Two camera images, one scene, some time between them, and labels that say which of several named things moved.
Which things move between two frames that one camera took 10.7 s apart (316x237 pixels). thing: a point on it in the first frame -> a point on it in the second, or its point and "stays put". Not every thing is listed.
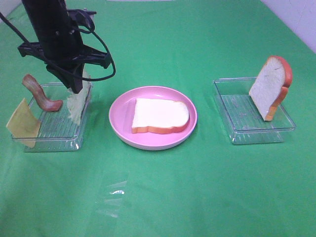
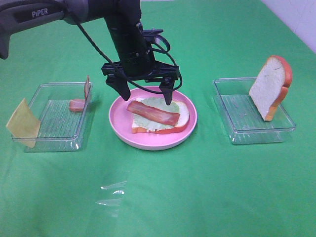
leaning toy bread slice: (271, 85) stays put
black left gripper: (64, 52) -> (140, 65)
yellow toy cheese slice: (23, 125) stays put
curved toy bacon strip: (29, 82) -> (170, 118)
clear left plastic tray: (57, 133) stays put
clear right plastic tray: (245, 123) stays put
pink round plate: (122, 112) stays put
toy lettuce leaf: (75, 100) -> (143, 121)
